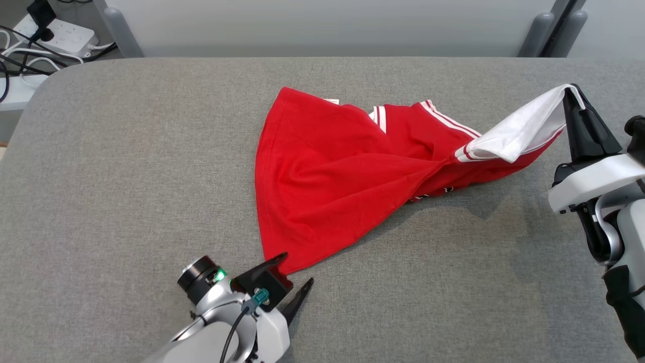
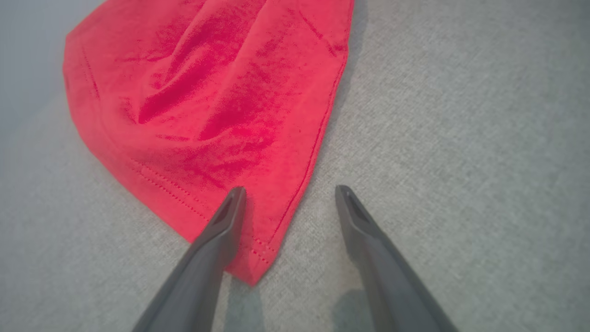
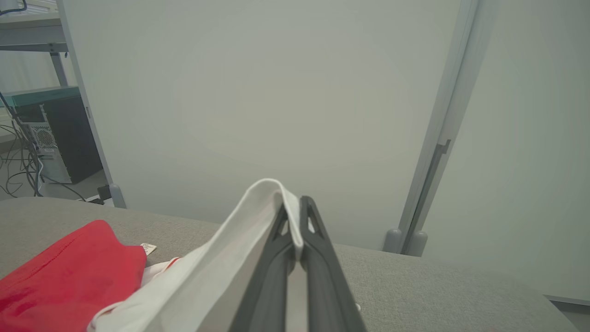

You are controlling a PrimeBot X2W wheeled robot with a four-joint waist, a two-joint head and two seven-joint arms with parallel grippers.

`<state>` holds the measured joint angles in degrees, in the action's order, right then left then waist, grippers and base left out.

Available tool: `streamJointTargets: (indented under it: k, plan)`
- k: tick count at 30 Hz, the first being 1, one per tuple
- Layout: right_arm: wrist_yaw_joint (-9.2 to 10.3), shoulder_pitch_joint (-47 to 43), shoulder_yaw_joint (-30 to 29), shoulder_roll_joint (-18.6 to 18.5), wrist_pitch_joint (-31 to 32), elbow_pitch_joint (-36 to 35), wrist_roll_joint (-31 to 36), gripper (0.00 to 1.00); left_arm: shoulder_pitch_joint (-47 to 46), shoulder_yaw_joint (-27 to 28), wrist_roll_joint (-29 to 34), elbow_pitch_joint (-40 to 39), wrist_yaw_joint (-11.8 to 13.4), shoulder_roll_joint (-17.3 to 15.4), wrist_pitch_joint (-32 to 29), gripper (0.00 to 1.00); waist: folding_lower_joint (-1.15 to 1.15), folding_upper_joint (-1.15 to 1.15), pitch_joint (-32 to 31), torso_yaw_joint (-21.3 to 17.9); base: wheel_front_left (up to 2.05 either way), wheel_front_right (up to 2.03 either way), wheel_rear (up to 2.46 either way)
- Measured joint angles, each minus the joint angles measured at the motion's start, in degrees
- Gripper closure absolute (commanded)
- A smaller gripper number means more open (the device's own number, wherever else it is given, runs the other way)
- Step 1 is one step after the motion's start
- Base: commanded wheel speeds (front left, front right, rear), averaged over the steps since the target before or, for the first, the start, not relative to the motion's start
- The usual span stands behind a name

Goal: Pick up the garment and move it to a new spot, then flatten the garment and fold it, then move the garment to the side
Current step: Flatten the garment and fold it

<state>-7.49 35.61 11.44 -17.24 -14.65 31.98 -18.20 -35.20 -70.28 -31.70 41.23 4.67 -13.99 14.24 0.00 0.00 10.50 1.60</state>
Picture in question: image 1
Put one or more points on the black power plug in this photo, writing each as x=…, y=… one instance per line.
x=41, y=12

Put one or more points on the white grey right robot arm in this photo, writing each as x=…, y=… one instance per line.
x=630, y=232

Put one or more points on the grey rounded partition post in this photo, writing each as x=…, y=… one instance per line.
x=536, y=35
x=574, y=35
x=123, y=33

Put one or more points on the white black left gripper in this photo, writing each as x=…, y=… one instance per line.
x=211, y=297

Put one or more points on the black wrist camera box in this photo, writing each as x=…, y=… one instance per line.
x=269, y=290
x=637, y=141

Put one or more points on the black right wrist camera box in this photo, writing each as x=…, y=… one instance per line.
x=637, y=141

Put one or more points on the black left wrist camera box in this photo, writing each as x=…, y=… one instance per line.
x=269, y=290

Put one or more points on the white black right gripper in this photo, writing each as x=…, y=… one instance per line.
x=594, y=181

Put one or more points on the black partition edge strip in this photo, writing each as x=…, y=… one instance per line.
x=568, y=15

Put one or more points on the red white lettered t-shirt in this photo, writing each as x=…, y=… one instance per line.
x=327, y=176

